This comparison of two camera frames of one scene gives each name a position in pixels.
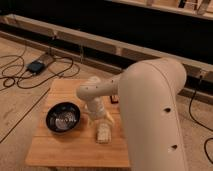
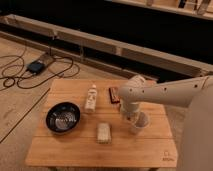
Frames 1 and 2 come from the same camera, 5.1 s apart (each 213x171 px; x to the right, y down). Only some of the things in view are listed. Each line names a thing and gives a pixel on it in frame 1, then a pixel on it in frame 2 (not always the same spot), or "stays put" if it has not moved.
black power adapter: x=35 y=66 stays put
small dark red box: x=114 y=99 stays put
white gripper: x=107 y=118 to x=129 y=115
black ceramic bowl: x=63 y=117 stays put
